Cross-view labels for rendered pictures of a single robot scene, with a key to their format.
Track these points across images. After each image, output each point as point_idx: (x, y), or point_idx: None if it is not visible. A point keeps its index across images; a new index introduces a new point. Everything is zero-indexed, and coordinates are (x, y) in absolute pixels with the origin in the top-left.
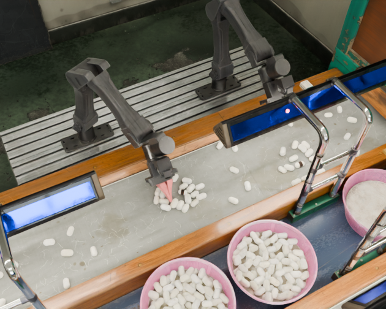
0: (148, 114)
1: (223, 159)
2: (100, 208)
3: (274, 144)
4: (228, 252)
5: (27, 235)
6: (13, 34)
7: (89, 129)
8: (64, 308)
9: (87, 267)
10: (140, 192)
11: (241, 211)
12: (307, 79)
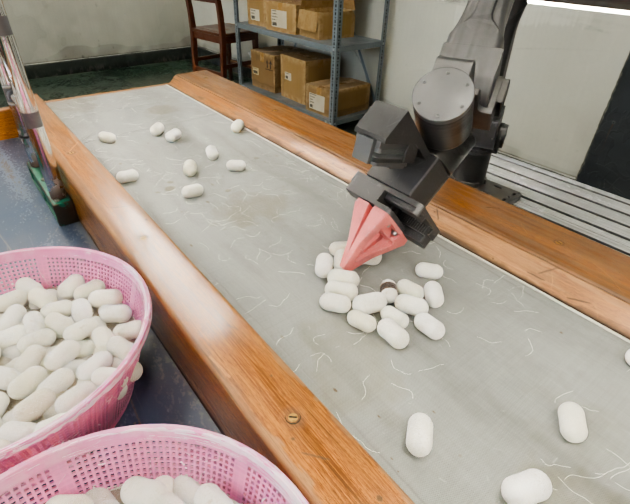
0: (605, 242)
1: (597, 384)
2: (296, 188)
3: None
4: (151, 427)
5: (227, 141)
6: (629, 182)
7: (471, 153)
8: (69, 172)
9: (161, 194)
10: None
11: (367, 462)
12: None
